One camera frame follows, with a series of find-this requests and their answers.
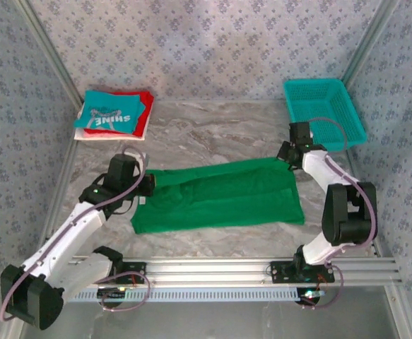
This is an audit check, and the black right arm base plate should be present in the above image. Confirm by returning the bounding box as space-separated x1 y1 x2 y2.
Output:
270 260 335 285

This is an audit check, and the aluminium corner post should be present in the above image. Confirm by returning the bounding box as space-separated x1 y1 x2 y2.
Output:
341 0 401 86
14 0 83 107

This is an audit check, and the green t-shirt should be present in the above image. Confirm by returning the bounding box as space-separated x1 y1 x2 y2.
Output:
130 157 305 234

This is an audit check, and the teal t-shirt with white print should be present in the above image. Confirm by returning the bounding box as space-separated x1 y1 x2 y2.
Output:
73 90 146 136

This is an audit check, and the teal plastic basket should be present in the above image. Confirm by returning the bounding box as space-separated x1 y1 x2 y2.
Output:
283 78 367 153

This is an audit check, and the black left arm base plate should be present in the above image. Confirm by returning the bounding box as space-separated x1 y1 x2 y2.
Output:
112 260 147 285

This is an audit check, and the small controller circuit board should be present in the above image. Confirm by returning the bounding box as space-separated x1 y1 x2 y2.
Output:
97 287 128 298
296 288 326 302

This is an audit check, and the slotted grey cable duct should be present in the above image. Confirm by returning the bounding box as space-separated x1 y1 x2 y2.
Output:
66 286 329 303

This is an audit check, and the aluminium mounting rail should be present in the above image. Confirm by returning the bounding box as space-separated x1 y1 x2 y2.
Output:
67 256 403 285

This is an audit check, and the red folded t-shirt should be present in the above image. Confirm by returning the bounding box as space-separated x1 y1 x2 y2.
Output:
83 90 155 139

